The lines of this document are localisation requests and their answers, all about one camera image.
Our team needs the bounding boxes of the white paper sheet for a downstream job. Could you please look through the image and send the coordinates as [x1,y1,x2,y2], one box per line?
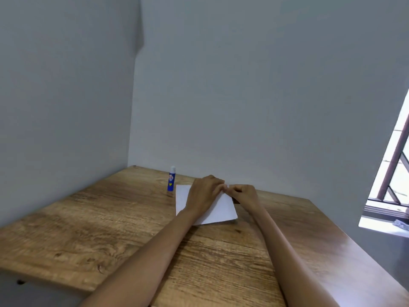
[176,184,238,226]

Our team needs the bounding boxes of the person's left hand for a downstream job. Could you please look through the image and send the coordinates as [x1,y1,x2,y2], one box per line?
[185,175,228,213]

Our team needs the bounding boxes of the window with brown metal grille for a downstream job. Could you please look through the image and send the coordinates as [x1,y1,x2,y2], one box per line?
[359,89,409,237]

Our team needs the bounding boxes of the person's left forearm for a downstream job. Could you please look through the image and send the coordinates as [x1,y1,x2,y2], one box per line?
[78,208,205,307]

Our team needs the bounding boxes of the person's right hand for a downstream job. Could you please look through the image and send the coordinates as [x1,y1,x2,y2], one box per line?
[226,184,260,211]

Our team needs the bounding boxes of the person's right forearm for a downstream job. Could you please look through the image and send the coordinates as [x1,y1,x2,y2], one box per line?
[247,205,338,307]

